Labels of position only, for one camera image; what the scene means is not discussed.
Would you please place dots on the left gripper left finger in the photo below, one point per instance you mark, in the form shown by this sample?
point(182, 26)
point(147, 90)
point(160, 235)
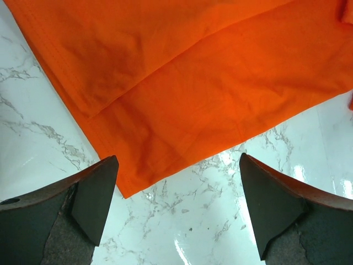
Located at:
point(61, 223)

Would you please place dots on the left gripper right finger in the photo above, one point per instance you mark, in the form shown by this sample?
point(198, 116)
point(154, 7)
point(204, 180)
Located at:
point(294, 222)

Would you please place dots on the orange t shirt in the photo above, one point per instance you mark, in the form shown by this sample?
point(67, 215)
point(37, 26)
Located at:
point(165, 84)

